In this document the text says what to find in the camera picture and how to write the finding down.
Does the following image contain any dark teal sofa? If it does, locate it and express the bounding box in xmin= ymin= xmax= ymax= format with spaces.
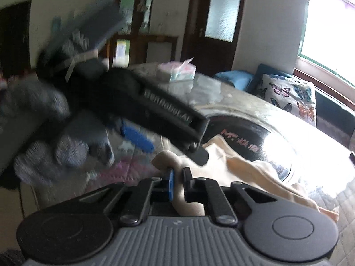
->
xmin=247 ymin=63 xmax=355 ymax=145

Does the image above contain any round black induction cooker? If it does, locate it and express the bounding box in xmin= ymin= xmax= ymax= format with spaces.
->
xmin=204 ymin=115 xmax=293 ymax=182

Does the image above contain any dark wooden cabinet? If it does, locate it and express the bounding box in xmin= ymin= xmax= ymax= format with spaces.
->
xmin=105 ymin=0 xmax=156 ymax=36

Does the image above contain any white green carton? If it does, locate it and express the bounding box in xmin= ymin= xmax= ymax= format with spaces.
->
xmin=115 ymin=39 xmax=131 ymax=64

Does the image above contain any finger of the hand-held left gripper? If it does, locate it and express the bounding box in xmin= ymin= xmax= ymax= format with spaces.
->
xmin=133 ymin=70 xmax=210 ymax=165
xmin=120 ymin=125 xmax=156 ymax=153

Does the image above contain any blue cushion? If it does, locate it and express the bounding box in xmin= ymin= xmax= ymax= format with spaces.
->
xmin=215 ymin=70 xmax=254 ymax=90

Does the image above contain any window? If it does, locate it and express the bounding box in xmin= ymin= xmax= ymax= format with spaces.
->
xmin=298 ymin=0 xmax=355 ymax=81

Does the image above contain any wooden door with frosted glass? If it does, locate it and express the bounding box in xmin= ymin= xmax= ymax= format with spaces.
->
xmin=181 ymin=0 xmax=247 ymax=76

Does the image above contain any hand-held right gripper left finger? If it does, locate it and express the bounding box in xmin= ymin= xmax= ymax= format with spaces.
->
xmin=79 ymin=168 xmax=175 ymax=226

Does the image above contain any butterfly print pillow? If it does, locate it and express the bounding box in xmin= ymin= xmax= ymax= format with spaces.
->
xmin=255 ymin=73 xmax=317 ymax=127

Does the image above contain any tissue box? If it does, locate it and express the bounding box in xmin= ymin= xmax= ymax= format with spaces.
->
xmin=157 ymin=58 xmax=197 ymax=83

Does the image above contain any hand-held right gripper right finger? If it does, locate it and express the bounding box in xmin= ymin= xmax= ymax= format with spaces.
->
xmin=182 ymin=167 xmax=278 ymax=226

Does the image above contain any cream t-shirt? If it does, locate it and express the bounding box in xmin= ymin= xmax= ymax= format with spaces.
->
xmin=152 ymin=136 xmax=339 ymax=223

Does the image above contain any dark wooden door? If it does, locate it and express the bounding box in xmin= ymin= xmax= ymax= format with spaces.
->
xmin=0 ymin=0 xmax=32 ymax=72

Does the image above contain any dark wooden side table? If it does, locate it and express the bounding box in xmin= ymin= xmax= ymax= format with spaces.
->
xmin=109 ymin=35 xmax=178 ymax=68

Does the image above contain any person's left hand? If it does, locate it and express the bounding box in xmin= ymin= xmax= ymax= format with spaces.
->
xmin=0 ymin=79 xmax=115 ymax=187

